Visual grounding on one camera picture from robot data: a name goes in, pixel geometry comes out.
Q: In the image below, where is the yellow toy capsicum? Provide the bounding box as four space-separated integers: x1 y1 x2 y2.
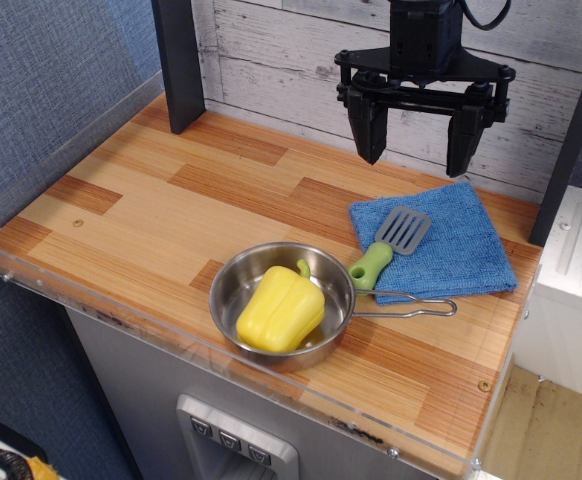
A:
236 259 326 353

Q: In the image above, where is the grey spatula with green handle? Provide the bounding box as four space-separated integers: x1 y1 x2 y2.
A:
348 206 432 291

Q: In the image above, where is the clear acrylic table guard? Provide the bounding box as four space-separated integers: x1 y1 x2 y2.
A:
0 73 539 477

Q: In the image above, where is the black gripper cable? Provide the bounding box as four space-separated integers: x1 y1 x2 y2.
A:
458 0 513 30

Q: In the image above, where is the silver steel pan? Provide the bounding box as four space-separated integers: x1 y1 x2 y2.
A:
208 241 458 373

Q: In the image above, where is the white toy sink unit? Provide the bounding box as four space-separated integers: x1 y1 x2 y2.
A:
512 186 582 394

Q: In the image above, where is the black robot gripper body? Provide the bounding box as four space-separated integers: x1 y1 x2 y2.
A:
335 1 515 123

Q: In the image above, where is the dark grey left post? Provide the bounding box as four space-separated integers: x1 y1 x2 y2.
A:
151 0 206 134

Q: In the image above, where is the grey toy fridge cabinet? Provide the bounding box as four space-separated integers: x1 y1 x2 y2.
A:
68 310 431 479

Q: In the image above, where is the dark grey post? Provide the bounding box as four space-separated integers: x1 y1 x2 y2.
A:
528 90 582 247
151 0 206 134

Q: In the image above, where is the blue folded cloth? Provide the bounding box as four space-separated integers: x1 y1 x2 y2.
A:
349 182 518 299

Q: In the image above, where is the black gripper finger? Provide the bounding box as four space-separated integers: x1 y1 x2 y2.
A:
446 83 494 178
345 74 388 165

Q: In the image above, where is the dark grey right post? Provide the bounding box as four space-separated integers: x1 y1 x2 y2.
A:
528 90 582 247

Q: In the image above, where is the silver dispenser button panel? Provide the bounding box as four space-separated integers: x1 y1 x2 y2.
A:
176 394 300 479

